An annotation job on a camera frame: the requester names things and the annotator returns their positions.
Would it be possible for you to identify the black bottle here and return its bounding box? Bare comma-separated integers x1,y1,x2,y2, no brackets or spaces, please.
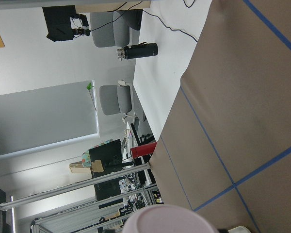
116,42,159,60

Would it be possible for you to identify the white cup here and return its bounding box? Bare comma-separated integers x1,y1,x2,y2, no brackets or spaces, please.
228,226,251,233

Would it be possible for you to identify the grey office chair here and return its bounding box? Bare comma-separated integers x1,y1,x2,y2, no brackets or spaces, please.
90,9,142,48
99,80,137,124

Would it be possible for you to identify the pink cup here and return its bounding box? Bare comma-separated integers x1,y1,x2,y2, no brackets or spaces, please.
122,204,218,233

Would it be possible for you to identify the red cylinder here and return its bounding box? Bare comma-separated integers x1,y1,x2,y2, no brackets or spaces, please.
130,142,157,159

